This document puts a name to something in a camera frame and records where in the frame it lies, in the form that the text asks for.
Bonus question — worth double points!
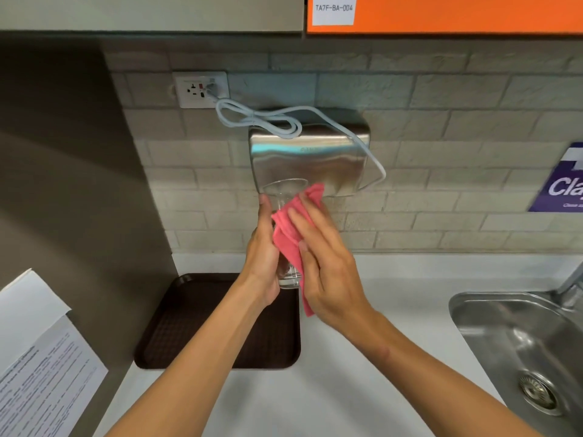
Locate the orange cabinet door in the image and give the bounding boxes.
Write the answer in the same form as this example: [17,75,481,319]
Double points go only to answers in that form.
[306,0,583,35]

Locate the stainless steel hand dryer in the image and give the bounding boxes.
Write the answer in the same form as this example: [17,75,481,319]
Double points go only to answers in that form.
[248,107,370,197]

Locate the pink cleaning cloth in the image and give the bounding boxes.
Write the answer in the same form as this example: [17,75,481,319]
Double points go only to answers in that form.
[271,183,325,318]

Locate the white label sticker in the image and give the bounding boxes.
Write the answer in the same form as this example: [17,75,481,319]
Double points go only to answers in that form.
[312,0,356,27]

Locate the person's left hand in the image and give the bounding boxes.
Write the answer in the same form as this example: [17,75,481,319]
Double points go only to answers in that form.
[239,194,281,307]

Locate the chrome faucet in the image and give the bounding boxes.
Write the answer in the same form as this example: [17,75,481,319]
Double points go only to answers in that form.
[556,263,583,310]

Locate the grey cabinet door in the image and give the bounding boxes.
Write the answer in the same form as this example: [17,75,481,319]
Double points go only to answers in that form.
[0,0,305,33]

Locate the purple wall sign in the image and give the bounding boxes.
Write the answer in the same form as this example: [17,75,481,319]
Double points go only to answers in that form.
[528,142,583,213]

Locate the metal sink drain strainer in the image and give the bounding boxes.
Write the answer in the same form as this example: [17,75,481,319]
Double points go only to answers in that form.
[518,371,565,412]

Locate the white wall socket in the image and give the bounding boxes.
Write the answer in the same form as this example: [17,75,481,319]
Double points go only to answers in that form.
[172,71,230,109]

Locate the clear drinking glass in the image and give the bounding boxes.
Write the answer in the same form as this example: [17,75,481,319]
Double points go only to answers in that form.
[262,178,311,289]

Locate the person's right hand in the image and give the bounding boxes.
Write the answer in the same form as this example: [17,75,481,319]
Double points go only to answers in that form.
[287,190,377,335]

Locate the person's right forearm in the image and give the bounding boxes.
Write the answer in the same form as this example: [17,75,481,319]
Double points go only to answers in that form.
[329,309,544,437]

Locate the person's left forearm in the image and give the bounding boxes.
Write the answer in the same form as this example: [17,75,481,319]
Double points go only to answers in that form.
[106,272,270,437]

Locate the white printed paper sheet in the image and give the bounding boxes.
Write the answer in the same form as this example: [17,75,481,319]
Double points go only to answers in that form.
[0,268,109,437]

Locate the dark brown plastic tray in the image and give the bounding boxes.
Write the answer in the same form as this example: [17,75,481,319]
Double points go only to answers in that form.
[134,273,301,370]

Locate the white power cable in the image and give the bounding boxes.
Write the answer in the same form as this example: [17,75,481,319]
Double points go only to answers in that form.
[206,83,387,187]

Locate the stainless steel sink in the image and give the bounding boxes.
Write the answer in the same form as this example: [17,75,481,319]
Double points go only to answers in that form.
[448,290,583,437]

